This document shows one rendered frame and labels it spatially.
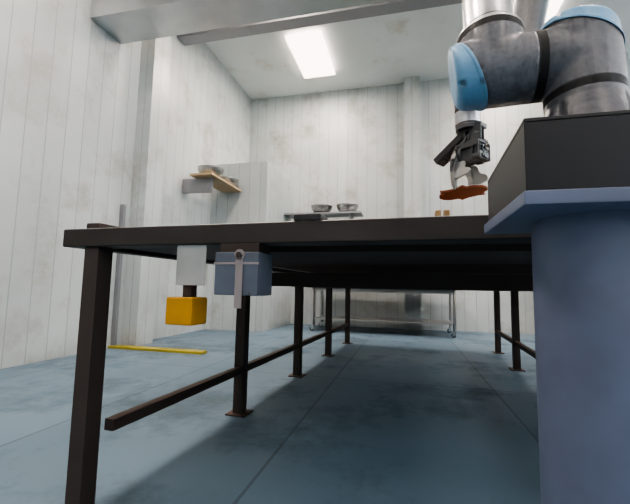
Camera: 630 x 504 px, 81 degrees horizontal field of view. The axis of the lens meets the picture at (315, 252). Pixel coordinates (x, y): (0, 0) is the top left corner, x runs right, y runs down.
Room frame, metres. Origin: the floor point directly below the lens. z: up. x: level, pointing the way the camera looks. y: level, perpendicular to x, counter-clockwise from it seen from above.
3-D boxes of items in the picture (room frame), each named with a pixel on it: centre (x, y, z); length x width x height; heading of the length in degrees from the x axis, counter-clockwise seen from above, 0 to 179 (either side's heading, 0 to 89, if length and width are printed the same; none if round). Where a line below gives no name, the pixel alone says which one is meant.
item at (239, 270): (1.07, 0.21, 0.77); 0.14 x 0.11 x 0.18; 73
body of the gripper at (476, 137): (1.10, -0.47, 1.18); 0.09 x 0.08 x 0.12; 38
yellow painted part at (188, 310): (1.12, 0.38, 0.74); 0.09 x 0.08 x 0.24; 73
